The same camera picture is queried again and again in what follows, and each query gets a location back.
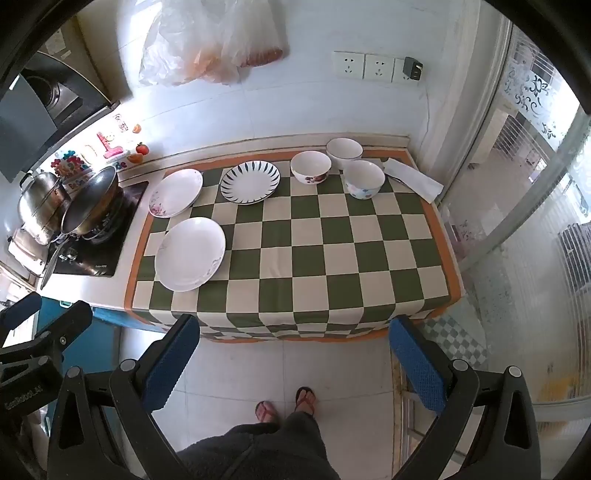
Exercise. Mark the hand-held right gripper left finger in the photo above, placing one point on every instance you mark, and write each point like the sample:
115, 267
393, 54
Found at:
170, 367

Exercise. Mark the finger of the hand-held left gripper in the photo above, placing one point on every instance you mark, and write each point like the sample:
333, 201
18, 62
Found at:
21, 307
64, 323

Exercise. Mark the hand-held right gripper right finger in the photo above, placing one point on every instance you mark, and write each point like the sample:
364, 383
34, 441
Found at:
415, 369

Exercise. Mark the blue flower bowl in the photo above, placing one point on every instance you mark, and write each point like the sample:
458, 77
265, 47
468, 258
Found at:
364, 181

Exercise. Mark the striped plate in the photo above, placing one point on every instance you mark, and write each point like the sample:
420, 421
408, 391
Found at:
249, 182

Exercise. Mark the red flower bowl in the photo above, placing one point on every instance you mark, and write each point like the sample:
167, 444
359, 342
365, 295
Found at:
310, 167

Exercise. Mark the blue cabinet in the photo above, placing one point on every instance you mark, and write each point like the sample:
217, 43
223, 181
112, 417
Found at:
83, 355

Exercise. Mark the small checkered floor mat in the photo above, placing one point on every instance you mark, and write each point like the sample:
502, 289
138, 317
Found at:
455, 341

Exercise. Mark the glass pan lid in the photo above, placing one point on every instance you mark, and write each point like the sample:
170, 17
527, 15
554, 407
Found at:
51, 265

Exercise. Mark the black gas stove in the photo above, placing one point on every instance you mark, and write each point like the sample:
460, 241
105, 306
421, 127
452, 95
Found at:
99, 254

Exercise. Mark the steel pot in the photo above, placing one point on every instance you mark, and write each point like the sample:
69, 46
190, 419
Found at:
39, 207

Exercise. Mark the person's left foot in sandal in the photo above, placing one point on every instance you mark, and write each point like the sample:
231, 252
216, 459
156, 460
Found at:
266, 410

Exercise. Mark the person's foot in sandal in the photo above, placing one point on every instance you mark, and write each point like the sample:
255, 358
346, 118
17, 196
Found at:
305, 400
266, 410

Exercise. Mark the person's right foot in sandal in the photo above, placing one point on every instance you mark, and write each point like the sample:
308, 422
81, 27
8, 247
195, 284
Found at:
305, 400

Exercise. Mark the plain white plate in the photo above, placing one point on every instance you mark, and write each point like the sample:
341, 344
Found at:
189, 254

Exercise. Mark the person's legs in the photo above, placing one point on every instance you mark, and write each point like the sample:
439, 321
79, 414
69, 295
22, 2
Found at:
258, 452

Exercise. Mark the steel wok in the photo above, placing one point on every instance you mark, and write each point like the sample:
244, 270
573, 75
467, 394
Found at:
90, 201

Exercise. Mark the green white checkered tablecloth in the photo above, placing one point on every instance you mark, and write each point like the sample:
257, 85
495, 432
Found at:
323, 240

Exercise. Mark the pink flower plate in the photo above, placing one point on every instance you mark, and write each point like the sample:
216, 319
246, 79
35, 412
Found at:
176, 191

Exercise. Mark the white folded paper towel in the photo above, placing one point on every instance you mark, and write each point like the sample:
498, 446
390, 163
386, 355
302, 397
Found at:
413, 180

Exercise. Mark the black range hood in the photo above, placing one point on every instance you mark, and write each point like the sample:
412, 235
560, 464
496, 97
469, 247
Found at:
41, 106

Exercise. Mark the white bowl with dark rim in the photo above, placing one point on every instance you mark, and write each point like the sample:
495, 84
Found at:
344, 150

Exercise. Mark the black plug adapter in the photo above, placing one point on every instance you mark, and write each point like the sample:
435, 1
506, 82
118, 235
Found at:
412, 68

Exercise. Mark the plastic bag with orange contents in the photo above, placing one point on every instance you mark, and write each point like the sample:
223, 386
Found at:
184, 46

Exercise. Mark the plastic bag with red contents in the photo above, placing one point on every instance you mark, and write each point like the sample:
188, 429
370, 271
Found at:
258, 41

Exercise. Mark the colourful wall decorations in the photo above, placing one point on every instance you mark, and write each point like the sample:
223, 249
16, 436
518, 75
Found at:
69, 164

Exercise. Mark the pink wall sticker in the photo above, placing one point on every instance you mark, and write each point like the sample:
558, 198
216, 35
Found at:
110, 145

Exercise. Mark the white wall socket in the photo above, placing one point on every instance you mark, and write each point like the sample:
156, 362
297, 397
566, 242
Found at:
348, 64
378, 67
398, 74

